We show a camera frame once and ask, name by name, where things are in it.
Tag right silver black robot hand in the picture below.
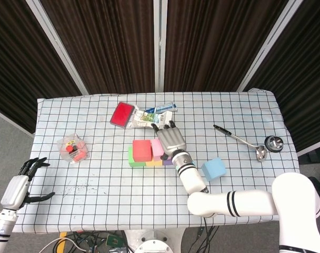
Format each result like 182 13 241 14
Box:
151 120 187 160

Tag metal spoon black handle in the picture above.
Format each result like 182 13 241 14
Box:
213 124 268 162

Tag crumpled white snack bag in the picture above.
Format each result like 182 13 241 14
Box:
127 105 173 137

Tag small metal cup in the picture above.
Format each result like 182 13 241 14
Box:
264 135 284 153

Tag plastic bag of small items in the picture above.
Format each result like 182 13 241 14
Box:
56 133 90 164

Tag white floor cable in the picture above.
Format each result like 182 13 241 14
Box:
41 237 87 253

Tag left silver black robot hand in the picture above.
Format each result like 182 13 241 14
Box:
0 157 56 211

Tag red ink pad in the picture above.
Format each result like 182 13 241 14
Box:
109 101 136 129

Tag blue foam cube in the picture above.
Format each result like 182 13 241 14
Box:
201 157 227 182

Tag tangled black floor cables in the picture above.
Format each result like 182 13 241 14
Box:
194 216 221 253
67 229 129 253

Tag yellow foam cube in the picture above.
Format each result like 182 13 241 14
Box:
145 159 164 168

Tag pink foam cube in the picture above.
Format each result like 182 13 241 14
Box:
150 139 165 162

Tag green circuit board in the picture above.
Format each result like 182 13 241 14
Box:
106 233 122 247

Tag blue white tube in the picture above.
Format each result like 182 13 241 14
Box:
145 102 178 114

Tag dark brown partition panel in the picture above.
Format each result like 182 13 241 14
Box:
243 0 320 156
40 0 156 95
164 0 291 92
0 0 89 138

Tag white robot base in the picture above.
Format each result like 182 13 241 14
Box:
123 228 188 253

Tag green foam cube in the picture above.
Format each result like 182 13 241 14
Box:
127 147 147 168

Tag red foam cube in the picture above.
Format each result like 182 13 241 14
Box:
132 139 153 162

